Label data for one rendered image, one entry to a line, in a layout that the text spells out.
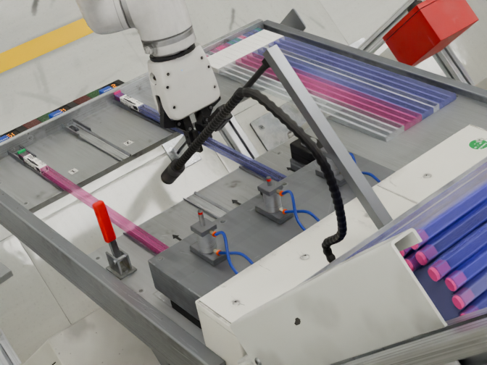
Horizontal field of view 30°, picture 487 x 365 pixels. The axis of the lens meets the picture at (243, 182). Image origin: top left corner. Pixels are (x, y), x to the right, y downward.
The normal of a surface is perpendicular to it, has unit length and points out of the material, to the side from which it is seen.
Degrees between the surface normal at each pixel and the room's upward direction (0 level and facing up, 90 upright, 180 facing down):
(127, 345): 0
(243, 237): 47
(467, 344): 90
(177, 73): 31
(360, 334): 90
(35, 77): 0
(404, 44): 90
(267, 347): 90
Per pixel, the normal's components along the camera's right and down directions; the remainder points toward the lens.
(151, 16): -0.14, 0.47
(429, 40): -0.76, 0.45
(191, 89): 0.60, 0.19
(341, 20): 0.36, -0.32
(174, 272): -0.15, -0.83
